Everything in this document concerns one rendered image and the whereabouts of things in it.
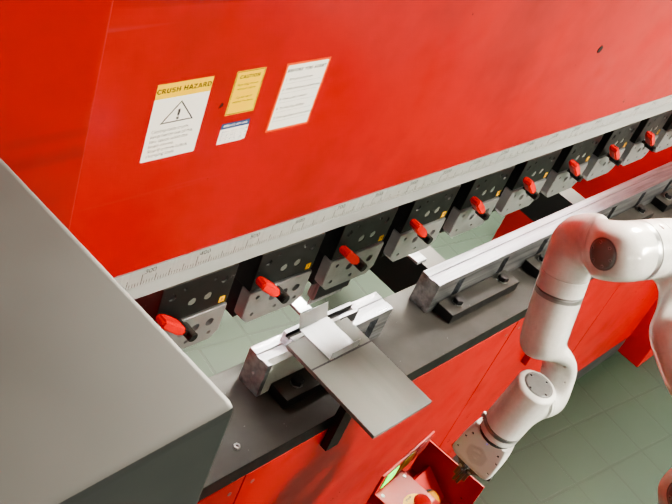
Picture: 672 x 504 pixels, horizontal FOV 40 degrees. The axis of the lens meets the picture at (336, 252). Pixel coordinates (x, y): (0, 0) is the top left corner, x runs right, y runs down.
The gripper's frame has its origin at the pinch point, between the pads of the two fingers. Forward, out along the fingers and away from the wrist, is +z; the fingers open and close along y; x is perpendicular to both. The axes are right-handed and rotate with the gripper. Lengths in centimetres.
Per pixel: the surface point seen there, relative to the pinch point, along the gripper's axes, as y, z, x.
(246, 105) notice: -49, -78, -56
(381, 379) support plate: -23.5, -13.5, -10.4
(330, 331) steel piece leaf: -38.4, -12.4, -9.7
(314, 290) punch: -43, -24, -16
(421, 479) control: -5.6, 10.6, 0.1
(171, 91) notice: -50, -82, -70
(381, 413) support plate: -17.9, -13.9, -17.7
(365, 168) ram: -43, -59, -23
